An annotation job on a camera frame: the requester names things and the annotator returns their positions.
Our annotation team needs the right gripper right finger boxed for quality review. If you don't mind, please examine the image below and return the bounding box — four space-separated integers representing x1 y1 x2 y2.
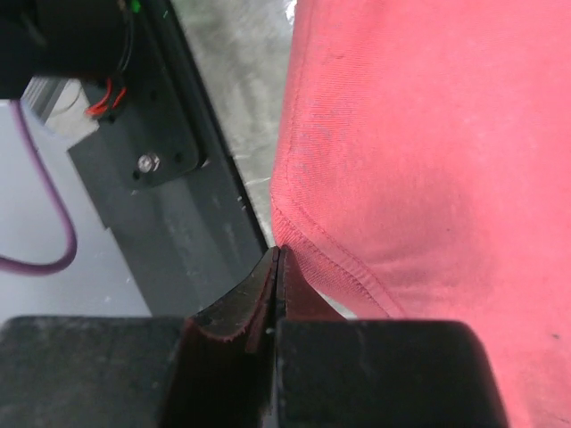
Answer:
276 247 508 427

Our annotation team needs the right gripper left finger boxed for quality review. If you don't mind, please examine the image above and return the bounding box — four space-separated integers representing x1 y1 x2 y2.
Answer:
1 248 279 427

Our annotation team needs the pink red t shirt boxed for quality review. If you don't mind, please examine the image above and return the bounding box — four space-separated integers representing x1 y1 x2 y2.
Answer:
270 1 570 427

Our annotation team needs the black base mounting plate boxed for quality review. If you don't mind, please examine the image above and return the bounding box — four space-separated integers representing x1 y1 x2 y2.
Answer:
70 1 267 316

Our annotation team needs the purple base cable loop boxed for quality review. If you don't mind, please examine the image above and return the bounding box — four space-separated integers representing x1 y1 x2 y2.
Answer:
0 101 79 276

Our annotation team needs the aluminium frame rail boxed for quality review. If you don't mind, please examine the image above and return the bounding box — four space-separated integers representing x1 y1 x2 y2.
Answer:
22 78 99 148

